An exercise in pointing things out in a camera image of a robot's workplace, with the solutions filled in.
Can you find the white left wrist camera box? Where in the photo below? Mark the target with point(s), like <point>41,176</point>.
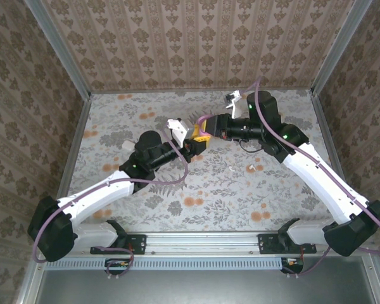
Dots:
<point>179,130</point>

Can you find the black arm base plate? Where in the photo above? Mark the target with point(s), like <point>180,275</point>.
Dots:
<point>266,244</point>
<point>137,244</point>

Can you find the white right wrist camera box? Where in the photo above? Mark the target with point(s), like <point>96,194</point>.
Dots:
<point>236,109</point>

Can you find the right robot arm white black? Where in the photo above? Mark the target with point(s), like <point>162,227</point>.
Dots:
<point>320,180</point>

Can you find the black connector box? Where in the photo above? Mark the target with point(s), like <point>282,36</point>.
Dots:
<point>293,265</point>
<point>117,265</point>

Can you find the pink earbud charging case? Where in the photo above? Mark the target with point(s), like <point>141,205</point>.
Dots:
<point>199,126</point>

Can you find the grey metal sheet panel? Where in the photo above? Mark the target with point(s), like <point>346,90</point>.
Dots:
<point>209,288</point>

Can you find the aluminium table side rail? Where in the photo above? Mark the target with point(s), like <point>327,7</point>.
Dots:
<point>79,126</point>
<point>329,126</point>

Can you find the aluminium mounting rail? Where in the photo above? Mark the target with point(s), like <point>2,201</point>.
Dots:
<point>202,242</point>

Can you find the white earbud charging case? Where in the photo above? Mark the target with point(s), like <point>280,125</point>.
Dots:
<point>127,145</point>

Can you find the aluminium frame post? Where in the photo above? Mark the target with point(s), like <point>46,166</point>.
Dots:
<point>60,50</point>
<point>339,50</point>

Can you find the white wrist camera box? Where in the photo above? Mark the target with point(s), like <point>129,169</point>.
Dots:
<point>179,130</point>
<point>236,109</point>

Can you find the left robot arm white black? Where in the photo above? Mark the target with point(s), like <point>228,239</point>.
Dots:
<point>92,196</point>

